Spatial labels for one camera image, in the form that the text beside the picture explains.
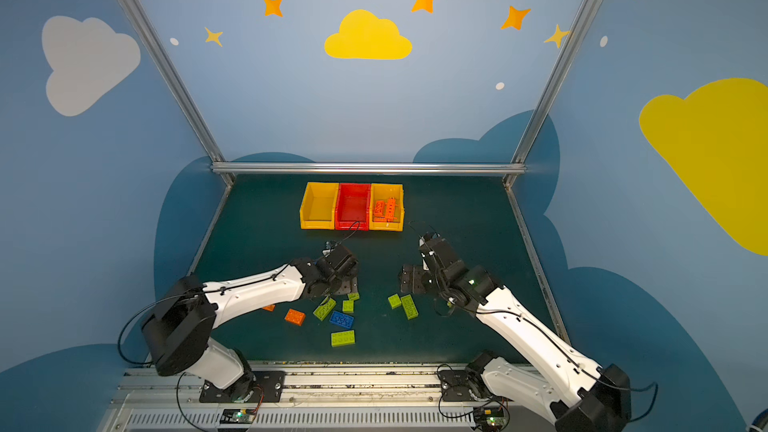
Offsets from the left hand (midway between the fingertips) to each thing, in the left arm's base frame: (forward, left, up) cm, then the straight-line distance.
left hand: (349, 284), depth 87 cm
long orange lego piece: (+32, -12, -4) cm, 35 cm away
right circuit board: (-32, -37, -6) cm, 49 cm away
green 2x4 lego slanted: (-6, +7, -4) cm, 10 cm away
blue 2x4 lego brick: (-9, +2, -4) cm, 10 cm away
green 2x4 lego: (-6, -18, -3) cm, 19 cm away
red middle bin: (+32, +2, -4) cm, 33 cm away
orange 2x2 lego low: (-9, +15, -3) cm, 18 cm away
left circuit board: (-32, +25, -5) cm, 41 cm away
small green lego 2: (-5, 0, -3) cm, 6 cm away
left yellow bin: (+32, +15, -4) cm, 36 cm away
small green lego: (-2, -1, -5) cm, 5 cm away
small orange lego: (+30, -8, -3) cm, 32 cm away
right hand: (-2, -19, +11) cm, 22 cm away
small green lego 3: (-3, -13, -4) cm, 14 cm away
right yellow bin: (+40, -8, -2) cm, 41 cm away
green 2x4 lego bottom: (-14, +1, -3) cm, 15 cm away
